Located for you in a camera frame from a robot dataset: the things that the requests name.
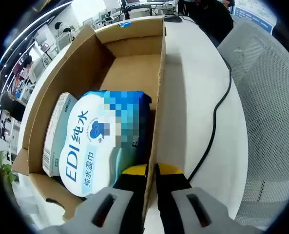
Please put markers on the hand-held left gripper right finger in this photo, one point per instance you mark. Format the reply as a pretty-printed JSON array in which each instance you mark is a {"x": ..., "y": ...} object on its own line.
[{"x": 178, "y": 207}]

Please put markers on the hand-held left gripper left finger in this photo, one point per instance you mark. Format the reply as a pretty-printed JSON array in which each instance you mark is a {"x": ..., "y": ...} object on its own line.
[{"x": 102, "y": 209}]

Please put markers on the blue white soft wipes pack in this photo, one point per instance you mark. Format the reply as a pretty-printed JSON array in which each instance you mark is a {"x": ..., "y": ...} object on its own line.
[{"x": 85, "y": 139}]

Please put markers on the small white carton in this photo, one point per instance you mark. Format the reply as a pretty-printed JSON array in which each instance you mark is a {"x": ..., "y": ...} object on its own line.
[{"x": 56, "y": 126}]

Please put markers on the brown cardboard shoe box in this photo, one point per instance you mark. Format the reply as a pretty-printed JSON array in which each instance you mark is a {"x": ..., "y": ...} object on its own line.
[{"x": 134, "y": 70}]

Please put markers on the potted green plant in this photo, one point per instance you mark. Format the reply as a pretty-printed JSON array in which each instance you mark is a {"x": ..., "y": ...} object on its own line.
[{"x": 6, "y": 168}]

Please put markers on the grey mesh office chair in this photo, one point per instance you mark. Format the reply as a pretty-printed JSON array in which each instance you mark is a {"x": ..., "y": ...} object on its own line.
[{"x": 268, "y": 109}]

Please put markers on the blue tissue packet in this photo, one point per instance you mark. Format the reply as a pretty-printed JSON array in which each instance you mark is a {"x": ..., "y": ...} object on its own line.
[{"x": 125, "y": 24}]

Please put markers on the person's black clothed torso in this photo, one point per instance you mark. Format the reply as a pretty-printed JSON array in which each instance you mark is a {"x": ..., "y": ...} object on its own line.
[{"x": 207, "y": 22}]

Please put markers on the black computer mouse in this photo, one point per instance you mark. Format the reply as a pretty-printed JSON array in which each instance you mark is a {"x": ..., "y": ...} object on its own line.
[{"x": 173, "y": 18}]

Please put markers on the wall notice board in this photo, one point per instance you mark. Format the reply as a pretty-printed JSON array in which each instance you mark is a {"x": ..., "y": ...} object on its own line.
[{"x": 254, "y": 15}]

